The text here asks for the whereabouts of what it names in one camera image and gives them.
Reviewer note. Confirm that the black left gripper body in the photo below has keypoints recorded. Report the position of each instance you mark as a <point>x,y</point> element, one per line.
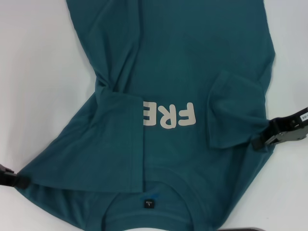
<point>4,174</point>

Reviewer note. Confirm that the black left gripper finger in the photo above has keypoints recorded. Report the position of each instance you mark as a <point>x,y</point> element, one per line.
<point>21,181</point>

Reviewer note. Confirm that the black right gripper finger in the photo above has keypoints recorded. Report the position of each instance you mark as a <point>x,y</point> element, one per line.
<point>286,137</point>
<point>262,142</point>

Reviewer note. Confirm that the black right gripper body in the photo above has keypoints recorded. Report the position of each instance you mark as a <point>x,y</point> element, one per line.
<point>291,122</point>

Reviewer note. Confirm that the teal T-shirt with white print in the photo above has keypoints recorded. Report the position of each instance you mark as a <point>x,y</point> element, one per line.
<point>168,60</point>

